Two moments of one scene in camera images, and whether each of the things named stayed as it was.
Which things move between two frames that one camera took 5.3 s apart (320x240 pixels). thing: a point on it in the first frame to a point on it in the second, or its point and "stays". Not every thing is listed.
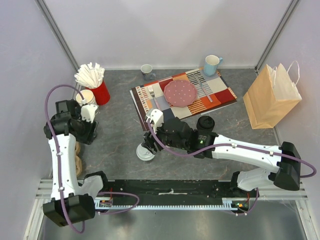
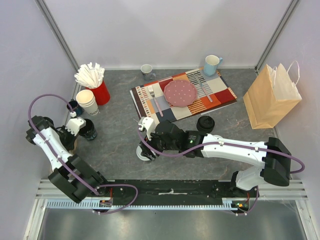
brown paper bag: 273,95 stays
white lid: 143,153 stays
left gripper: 88,138 to 70,145
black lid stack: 205,123 stays
